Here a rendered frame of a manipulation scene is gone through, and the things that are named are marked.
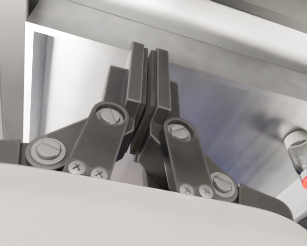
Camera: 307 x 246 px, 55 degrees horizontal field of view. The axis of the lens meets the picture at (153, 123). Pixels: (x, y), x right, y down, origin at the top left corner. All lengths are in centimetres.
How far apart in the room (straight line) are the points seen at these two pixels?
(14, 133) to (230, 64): 17
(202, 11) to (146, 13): 3
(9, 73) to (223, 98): 15
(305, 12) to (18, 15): 117
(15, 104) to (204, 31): 14
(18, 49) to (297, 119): 21
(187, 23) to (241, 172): 17
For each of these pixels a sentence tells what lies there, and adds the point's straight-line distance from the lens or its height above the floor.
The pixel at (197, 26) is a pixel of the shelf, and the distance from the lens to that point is 20.
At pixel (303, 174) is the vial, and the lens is 26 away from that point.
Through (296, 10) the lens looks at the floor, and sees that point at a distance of 127.
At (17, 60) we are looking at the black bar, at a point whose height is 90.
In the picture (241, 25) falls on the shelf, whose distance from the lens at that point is 20.
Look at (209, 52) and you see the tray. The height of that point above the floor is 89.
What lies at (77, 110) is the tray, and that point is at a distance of 24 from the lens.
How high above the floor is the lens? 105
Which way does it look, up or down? 45 degrees down
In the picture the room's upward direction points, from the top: 179 degrees counter-clockwise
